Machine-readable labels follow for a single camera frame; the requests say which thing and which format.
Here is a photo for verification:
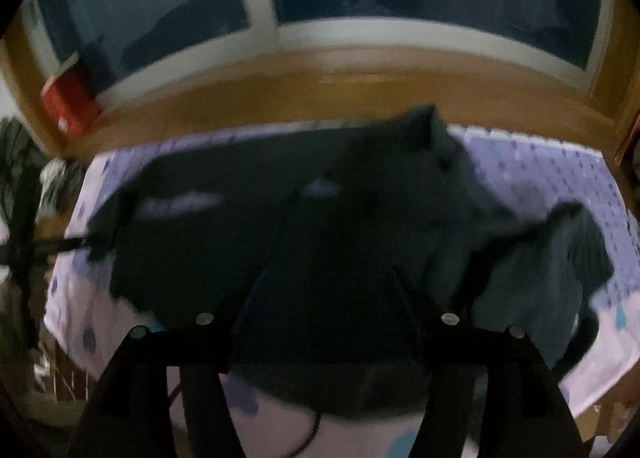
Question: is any dark teal garment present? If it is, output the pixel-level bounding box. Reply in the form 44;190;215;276
89;105;501;421

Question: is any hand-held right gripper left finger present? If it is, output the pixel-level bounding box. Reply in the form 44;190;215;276
67;310;246;458

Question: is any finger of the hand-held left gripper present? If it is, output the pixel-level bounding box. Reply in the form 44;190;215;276
49;189;139;262

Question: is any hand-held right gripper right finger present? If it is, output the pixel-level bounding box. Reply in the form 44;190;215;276
410;310;588;458

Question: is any purple dotted blanket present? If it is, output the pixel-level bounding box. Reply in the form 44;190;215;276
42;122;640;458

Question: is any wooden window frame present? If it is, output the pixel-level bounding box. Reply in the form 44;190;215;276
0;0;640;161

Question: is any dark shaggy bundle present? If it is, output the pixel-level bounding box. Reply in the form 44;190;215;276
0;117;87;221

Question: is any red box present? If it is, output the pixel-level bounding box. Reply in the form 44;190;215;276
40;67;104;140

